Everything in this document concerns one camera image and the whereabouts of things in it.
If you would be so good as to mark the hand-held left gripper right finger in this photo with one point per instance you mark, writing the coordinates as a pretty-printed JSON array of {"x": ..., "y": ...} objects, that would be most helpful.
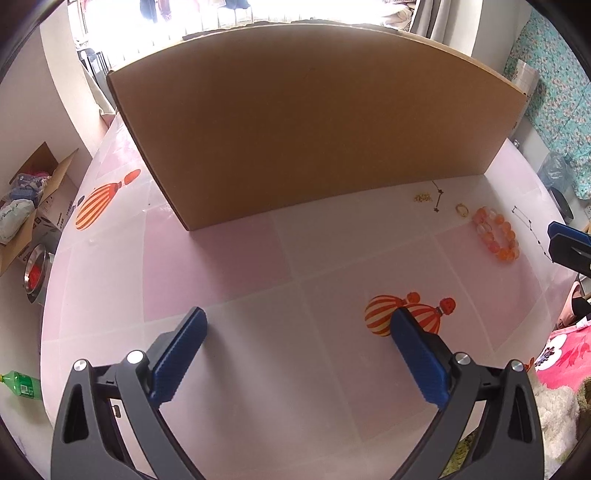
[{"x": 418, "y": 360}]

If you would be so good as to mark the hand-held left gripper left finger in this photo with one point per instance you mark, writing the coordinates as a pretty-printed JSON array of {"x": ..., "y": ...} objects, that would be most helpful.
[{"x": 180, "y": 355}]

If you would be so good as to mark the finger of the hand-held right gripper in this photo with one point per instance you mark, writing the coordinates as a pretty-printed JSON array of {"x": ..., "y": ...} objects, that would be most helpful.
[{"x": 565, "y": 229}]

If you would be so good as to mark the brown cardboard board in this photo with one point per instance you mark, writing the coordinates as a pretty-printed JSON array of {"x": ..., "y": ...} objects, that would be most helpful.
[{"x": 314, "y": 129}]

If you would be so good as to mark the bin with clear bag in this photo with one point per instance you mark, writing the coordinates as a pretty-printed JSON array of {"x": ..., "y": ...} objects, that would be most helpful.
[{"x": 556, "y": 184}]

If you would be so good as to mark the pink slipper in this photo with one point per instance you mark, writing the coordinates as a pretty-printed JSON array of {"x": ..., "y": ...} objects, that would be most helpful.
[{"x": 570, "y": 304}]

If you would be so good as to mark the pink floral blanket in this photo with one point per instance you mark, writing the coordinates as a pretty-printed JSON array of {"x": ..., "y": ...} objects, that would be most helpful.
[{"x": 568, "y": 360}]

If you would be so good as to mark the teal floral cloth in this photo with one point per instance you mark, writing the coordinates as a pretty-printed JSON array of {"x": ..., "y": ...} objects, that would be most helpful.
[{"x": 558, "y": 92}]

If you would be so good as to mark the white fluffy robe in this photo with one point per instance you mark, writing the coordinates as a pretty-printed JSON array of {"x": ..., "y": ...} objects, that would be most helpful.
[{"x": 556, "y": 424}]

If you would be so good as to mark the green plastic bottle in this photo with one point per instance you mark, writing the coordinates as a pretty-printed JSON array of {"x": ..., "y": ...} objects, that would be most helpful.
[{"x": 21, "y": 384}]

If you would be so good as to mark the metal bowl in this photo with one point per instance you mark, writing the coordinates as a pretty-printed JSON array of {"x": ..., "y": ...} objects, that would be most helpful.
[{"x": 37, "y": 272}]

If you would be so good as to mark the small open cardboard box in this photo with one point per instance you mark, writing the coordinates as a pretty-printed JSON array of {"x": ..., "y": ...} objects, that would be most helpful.
[{"x": 55, "y": 198}]

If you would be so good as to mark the white plastic bag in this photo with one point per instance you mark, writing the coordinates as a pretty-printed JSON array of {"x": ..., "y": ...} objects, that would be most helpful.
[{"x": 16, "y": 221}]

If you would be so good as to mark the blue plastic bag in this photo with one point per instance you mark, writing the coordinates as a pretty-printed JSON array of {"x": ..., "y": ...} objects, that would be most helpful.
[{"x": 30, "y": 191}]

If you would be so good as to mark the grey curtain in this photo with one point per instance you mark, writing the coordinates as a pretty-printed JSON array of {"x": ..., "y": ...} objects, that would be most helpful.
[{"x": 443, "y": 23}]

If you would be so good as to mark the black metal rack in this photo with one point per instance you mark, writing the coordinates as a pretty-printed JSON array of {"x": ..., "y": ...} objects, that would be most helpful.
[{"x": 92, "y": 60}]

